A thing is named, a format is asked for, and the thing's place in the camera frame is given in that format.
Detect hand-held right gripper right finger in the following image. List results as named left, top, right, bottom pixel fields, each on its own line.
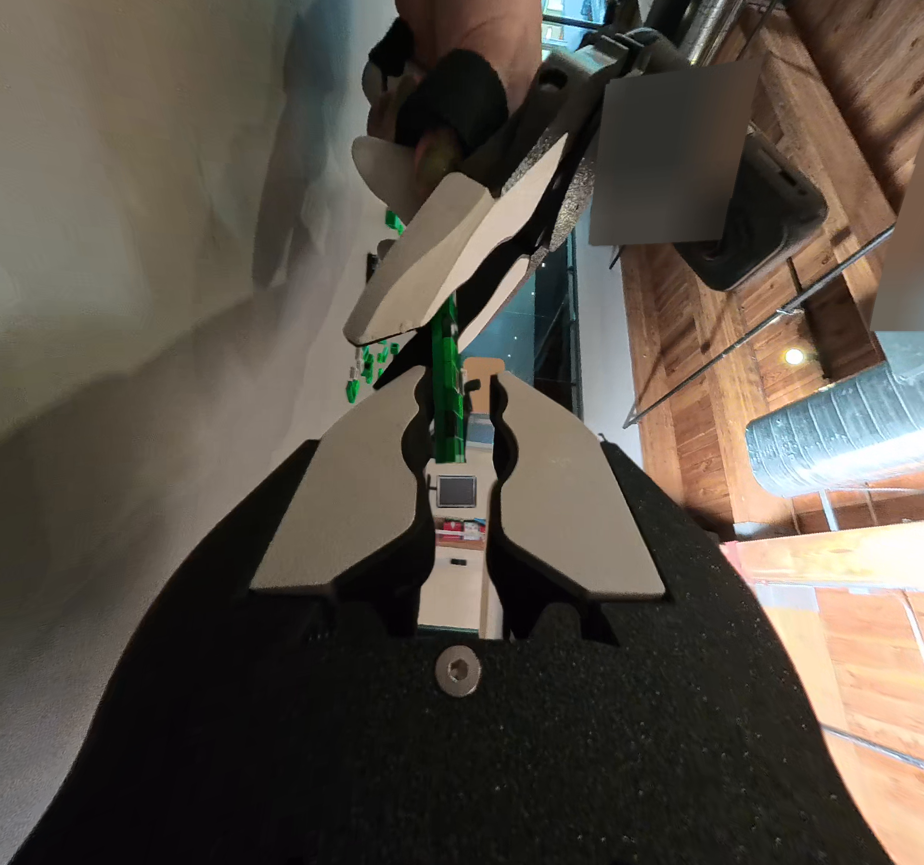
left=486, top=370, right=667, bottom=602

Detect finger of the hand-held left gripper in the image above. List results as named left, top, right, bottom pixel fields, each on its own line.
left=342, top=132, right=571, bottom=348
left=453, top=257, right=539, bottom=355

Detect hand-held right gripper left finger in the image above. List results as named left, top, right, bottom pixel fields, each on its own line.
left=247, top=366, right=436, bottom=598

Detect green lego wall panel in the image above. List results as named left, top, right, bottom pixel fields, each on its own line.
left=430, top=293, right=467, bottom=465

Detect scattered green lego bricks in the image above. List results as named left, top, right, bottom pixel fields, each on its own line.
left=345, top=210, right=407, bottom=406

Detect dark glass partition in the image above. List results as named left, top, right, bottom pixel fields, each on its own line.
left=462, top=230, right=584, bottom=420

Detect thin metal rod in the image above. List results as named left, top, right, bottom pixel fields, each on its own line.
left=622, top=225, right=899, bottom=429

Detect wooden ceiling beam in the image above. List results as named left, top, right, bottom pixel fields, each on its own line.
left=720, top=522, right=924, bottom=592

